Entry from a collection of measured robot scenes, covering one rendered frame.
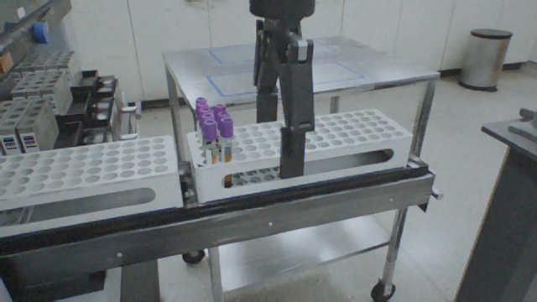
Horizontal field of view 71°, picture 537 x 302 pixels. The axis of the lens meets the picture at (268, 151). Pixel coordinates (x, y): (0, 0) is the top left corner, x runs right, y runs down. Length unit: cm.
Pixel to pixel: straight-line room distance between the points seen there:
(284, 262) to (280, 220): 65
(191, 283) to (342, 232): 59
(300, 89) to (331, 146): 11
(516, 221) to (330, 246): 49
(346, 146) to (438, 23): 317
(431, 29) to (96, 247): 335
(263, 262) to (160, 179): 73
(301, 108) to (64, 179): 27
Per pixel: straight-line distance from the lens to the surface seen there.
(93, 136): 68
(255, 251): 117
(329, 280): 148
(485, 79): 363
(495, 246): 118
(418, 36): 353
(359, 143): 50
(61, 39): 100
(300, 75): 40
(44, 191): 46
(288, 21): 42
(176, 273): 153
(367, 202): 54
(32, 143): 60
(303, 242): 120
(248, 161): 45
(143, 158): 48
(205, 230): 47
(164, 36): 277
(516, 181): 108
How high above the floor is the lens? 109
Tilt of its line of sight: 29 degrees down
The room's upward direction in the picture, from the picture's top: straight up
